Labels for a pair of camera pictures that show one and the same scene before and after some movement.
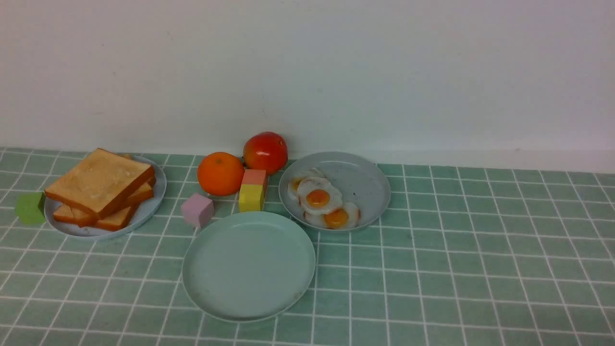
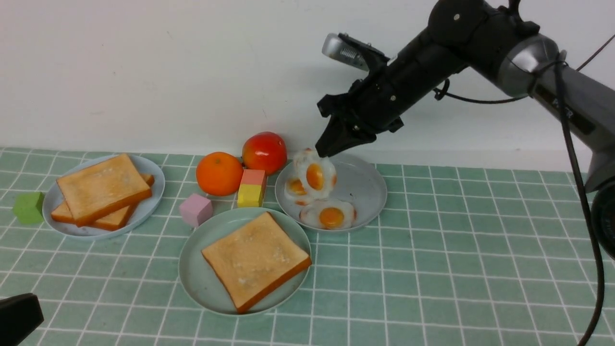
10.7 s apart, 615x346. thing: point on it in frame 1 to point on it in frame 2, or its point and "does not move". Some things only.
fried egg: (347, 216) does not move
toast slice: (100, 181) to (252, 257)
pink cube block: (199, 211) does not move
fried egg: (317, 196) to (318, 173)
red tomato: (265, 151) does not move
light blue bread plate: (144, 211) does not move
